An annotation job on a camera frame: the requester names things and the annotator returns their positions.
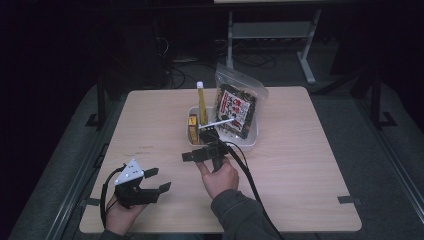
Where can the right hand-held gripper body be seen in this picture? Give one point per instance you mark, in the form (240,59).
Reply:
(208,153)

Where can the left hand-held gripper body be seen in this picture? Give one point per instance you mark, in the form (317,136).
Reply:
(130,173)

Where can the yellow and red seasoning box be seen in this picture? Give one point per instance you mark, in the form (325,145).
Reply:
(192,130)

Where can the white plastic container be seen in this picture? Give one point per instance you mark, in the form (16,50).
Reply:
(248,140)

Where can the yellow spouted seasoning pouch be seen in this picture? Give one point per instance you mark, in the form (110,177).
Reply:
(202,103)

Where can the clear bag of dark dried food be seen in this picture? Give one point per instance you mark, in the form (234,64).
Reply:
(236,103)

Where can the person's right hand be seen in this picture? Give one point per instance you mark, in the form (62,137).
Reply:
(220,181)

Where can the person's left hand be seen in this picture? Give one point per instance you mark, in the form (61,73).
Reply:
(121,218)

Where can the grey tape piece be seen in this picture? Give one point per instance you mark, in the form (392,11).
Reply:
(348,200)
(91,201)

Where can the grey metal stand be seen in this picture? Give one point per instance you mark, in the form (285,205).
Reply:
(270,30)

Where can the black metal post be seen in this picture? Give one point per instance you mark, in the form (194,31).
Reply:
(101,106)
(376,100)

